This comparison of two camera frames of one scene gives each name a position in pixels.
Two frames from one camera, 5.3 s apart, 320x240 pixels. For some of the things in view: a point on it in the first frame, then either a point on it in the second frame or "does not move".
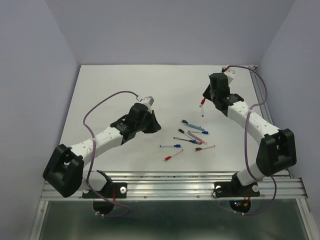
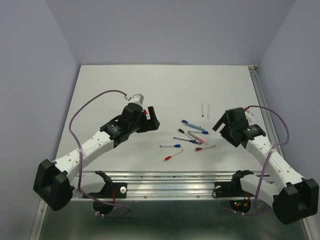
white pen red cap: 170,157 does not move
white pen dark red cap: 198,149 does not move
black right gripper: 206,94 → 224,133
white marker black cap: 186,133 does not move
